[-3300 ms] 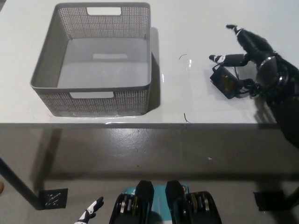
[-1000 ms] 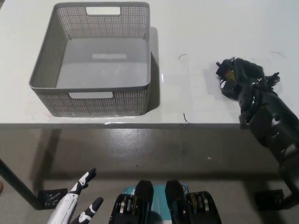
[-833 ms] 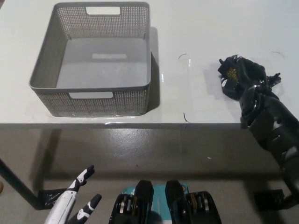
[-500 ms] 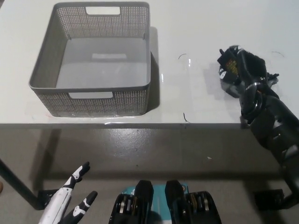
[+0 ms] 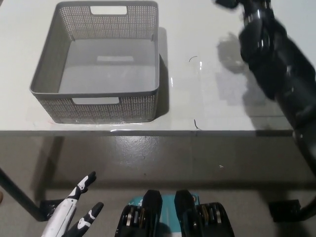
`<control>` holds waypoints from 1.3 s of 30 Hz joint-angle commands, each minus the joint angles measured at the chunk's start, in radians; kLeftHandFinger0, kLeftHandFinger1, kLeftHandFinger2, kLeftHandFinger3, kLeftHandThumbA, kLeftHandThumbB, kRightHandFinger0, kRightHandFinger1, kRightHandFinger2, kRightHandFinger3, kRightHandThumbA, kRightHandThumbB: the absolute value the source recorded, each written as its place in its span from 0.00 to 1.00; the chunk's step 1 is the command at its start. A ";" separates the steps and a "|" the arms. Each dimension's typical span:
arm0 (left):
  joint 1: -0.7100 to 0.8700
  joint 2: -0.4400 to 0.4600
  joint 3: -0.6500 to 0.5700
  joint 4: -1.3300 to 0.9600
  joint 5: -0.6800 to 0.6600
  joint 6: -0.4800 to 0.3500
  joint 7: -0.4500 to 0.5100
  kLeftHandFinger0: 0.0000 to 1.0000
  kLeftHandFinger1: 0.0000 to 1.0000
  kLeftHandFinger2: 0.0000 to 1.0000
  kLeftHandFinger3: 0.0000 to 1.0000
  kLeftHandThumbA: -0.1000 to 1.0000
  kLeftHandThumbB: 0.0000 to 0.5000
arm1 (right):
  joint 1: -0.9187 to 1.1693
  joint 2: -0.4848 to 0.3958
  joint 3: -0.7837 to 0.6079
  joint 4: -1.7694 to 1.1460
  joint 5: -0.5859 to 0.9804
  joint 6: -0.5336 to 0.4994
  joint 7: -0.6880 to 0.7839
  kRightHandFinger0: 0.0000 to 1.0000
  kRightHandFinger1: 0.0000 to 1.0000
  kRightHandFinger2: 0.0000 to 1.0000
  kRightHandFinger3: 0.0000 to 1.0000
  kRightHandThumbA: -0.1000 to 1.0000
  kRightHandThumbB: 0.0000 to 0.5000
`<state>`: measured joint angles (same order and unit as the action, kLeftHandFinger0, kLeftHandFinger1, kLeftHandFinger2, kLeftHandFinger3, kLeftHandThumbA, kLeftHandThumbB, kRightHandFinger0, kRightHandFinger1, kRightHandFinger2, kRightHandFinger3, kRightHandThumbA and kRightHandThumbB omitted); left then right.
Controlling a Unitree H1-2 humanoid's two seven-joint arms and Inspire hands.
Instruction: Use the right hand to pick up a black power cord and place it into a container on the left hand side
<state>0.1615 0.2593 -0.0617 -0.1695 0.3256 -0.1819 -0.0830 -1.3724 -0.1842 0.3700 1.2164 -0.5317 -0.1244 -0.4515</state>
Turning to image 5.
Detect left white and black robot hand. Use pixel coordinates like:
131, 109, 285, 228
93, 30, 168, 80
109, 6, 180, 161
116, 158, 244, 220
40, 171, 104, 237

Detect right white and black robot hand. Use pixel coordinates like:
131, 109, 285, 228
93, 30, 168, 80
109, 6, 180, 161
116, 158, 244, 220
213, 0, 239, 10

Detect black metal table leg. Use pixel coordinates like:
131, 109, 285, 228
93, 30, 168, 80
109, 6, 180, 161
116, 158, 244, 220
0, 167, 47, 222
295, 197, 316, 221

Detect grey perforated plastic basket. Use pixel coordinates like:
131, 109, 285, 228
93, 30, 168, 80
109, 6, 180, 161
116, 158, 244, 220
29, 0, 160, 124

